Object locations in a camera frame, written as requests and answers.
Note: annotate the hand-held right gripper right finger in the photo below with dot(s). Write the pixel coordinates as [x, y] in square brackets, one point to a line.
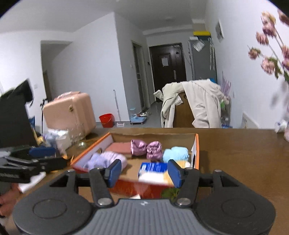
[175, 172]

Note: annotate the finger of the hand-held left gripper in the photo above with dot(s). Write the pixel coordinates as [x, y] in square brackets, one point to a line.
[41, 151]
[33, 167]

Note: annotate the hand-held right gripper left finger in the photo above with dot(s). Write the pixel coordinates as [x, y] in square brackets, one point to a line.
[114, 172]

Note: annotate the yellow fluffy cloth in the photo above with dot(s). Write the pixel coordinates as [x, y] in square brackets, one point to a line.
[168, 178]

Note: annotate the pale pink fluffy cloth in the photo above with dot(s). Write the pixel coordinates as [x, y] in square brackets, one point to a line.
[112, 157]

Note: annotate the light blue fluffy cloth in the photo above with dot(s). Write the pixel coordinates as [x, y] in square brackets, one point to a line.
[176, 153]

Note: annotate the blue tissue pack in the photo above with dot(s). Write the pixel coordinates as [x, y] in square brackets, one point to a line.
[153, 167]

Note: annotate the lavender fluffy cloth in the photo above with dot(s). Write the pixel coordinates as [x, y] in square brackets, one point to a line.
[93, 161]

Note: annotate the white fluffy cloth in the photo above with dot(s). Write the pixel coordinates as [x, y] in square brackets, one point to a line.
[151, 178]

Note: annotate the shiny pink scrunchie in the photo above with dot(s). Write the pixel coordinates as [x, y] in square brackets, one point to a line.
[154, 150]
[138, 146]

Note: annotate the orange cardboard box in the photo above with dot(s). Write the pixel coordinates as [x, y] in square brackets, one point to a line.
[90, 150]

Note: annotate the person's left hand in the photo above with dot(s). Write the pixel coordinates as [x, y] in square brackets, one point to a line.
[9, 198]

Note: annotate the green leafy object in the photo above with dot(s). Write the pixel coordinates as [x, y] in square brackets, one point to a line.
[169, 193]

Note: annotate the white plastic bag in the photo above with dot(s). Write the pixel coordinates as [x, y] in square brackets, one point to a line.
[61, 140]

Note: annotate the black stand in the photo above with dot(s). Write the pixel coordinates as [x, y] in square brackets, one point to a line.
[42, 117]

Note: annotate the small glass dish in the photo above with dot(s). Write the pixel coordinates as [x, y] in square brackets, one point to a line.
[82, 145]

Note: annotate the pink suitcase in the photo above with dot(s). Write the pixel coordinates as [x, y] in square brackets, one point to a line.
[67, 115]

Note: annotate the red bucket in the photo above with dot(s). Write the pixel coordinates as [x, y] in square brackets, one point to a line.
[106, 122]

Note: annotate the blue tray with bottles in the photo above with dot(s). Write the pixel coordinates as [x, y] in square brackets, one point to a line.
[137, 119]

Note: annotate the wooden chair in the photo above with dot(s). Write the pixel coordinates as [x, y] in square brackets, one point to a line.
[182, 113]

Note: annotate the white mop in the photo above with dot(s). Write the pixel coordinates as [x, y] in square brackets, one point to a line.
[117, 105]

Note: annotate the beige coat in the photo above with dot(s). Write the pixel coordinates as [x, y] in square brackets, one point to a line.
[203, 104]

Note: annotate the small storage rack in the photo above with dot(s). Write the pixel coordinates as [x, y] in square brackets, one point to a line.
[225, 113]

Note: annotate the white flat panel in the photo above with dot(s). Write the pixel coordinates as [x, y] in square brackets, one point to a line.
[248, 122]

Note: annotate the dark entrance door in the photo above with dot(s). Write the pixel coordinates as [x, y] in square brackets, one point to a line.
[168, 74]

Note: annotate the grey interior door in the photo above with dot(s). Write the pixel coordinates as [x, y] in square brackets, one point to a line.
[138, 74]

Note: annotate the paper notice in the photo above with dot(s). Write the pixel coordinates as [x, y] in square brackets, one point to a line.
[165, 62]

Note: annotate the grey refrigerator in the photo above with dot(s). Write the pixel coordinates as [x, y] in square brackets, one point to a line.
[203, 65]

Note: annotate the white crumpled paper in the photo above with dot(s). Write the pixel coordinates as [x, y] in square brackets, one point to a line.
[280, 127]

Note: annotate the clear plastic bag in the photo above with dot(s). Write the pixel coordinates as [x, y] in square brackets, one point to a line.
[199, 45]

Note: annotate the yellow box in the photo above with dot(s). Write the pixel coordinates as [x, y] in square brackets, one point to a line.
[202, 33]

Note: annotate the dried pink flower bouquet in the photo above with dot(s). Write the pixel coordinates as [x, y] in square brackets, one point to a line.
[268, 64]

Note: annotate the purple wall decoration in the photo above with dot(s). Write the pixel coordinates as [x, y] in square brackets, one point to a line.
[226, 82]

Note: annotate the white wall electrical box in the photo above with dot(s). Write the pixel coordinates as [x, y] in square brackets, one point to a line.
[220, 31]

